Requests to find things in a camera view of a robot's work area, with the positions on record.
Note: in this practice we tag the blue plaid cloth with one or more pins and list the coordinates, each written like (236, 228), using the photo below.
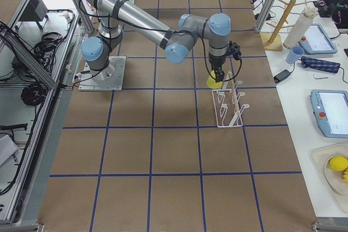
(320, 65)

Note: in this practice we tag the white wire cup rack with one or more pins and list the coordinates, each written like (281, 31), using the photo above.
(227, 107)

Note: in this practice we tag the yellow plastic cup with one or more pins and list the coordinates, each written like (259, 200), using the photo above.
(211, 83)

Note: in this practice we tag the wooden mug tree stand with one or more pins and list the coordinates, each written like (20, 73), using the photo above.
(272, 41)

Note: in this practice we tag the blue teach pendant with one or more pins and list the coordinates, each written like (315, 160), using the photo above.
(330, 111)
(316, 41)

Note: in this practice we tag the yellow lemon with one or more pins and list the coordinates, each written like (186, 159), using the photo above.
(338, 163)

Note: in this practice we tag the blue cup on desk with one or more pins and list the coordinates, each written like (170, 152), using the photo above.
(294, 54)

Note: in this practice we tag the blue teach pendant lower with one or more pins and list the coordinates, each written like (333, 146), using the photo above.
(330, 111)

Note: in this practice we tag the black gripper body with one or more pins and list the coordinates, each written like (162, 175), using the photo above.
(216, 62)

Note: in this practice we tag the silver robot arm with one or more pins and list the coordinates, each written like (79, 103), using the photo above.
(176, 43)

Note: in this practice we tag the blue teach pendant upper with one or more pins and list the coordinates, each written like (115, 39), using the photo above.
(316, 41)

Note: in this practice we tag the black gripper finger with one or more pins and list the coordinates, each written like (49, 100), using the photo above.
(219, 75)

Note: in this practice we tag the beige plate with fruit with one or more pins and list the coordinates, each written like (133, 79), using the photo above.
(334, 179)

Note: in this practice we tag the white thermos bottle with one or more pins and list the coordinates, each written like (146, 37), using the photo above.
(304, 21)

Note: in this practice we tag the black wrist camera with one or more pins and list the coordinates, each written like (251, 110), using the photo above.
(234, 50)

